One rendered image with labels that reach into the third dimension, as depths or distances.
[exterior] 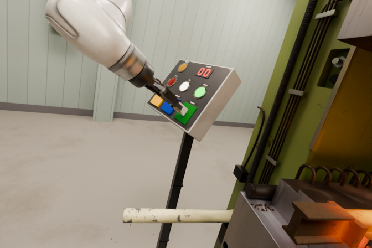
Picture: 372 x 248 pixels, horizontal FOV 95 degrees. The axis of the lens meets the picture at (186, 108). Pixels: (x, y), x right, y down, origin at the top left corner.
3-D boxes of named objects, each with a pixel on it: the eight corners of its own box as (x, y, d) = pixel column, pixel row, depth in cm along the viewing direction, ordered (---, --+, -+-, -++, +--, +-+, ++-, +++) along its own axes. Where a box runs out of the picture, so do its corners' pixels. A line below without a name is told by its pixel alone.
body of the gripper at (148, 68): (122, 77, 49) (145, 95, 55) (132, 83, 43) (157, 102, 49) (138, 57, 50) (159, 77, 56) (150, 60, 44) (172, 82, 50)
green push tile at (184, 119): (184, 124, 59) (197, 107, 60) (172, 117, 65) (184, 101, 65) (187, 127, 60) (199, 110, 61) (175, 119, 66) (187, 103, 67)
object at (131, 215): (120, 228, 58) (123, 215, 57) (123, 215, 63) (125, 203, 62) (234, 227, 69) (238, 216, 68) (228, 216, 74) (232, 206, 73)
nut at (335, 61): (331, 82, 44) (343, 54, 42) (321, 81, 46) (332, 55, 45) (340, 84, 44) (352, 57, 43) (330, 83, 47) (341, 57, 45)
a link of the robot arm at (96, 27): (129, 55, 37) (138, 26, 46) (53, -15, 27) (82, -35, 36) (98, 77, 42) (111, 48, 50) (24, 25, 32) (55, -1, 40)
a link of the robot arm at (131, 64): (111, 71, 39) (132, 86, 43) (136, 41, 40) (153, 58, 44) (102, 66, 46) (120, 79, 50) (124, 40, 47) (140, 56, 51)
